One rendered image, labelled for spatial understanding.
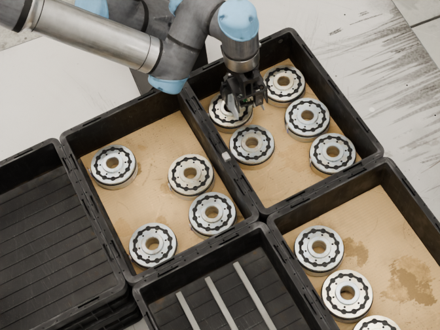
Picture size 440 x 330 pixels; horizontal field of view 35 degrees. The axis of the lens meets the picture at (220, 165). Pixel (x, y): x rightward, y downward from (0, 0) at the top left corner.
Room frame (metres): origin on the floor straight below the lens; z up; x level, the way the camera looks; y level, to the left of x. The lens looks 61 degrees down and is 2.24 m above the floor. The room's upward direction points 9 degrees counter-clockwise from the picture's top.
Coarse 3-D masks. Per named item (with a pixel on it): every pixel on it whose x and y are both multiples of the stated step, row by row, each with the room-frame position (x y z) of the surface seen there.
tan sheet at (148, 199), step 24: (168, 120) 0.91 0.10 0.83; (120, 144) 0.87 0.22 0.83; (144, 144) 0.86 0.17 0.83; (168, 144) 0.84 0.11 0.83; (192, 144) 0.83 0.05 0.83; (144, 168) 0.79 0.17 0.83; (168, 168) 0.78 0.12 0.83; (120, 192) 0.74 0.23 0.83; (144, 192) 0.73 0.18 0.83; (168, 192) 0.72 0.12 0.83; (120, 216) 0.68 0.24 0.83; (144, 216) 0.67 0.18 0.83; (168, 216) 0.66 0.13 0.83; (216, 216) 0.64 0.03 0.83; (240, 216) 0.63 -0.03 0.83; (120, 240) 0.62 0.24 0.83; (192, 240) 0.60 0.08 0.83
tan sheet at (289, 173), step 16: (288, 64) 1.02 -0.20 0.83; (208, 96) 0.96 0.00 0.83; (304, 96) 0.92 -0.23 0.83; (256, 112) 0.89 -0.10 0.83; (272, 112) 0.89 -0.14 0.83; (272, 128) 0.84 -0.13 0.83; (336, 128) 0.81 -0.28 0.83; (288, 144) 0.79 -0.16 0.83; (304, 144) 0.79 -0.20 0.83; (272, 160) 0.76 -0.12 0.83; (288, 160) 0.75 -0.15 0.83; (304, 160) 0.74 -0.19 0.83; (256, 176) 0.73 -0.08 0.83; (272, 176) 0.72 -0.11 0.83; (288, 176) 0.71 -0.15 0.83; (304, 176) 0.71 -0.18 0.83; (256, 192) 0.68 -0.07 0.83; (272, 192) 0.68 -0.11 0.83; (288, 192) 0.67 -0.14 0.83
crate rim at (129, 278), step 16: (144, 96) 0.92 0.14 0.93; (112, 112) 0.89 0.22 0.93; (192, 112) 0.86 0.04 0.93; (80, 128) 0.86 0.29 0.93; (64, 144) 0.83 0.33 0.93; (224, 160) 0.72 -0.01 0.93; (80, 176) 0.74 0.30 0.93; (240, 192) 0.64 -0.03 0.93; (96, 208) 0.67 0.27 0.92; (256, 208) 0.60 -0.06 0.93; (240, 224) 0.57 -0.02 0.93; (112, 240) 0.59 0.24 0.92; (208, 240) 0.55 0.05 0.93; (176, 256) 0.53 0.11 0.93; (128, 272) 0.51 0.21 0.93; (144, 272) 0.50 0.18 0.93
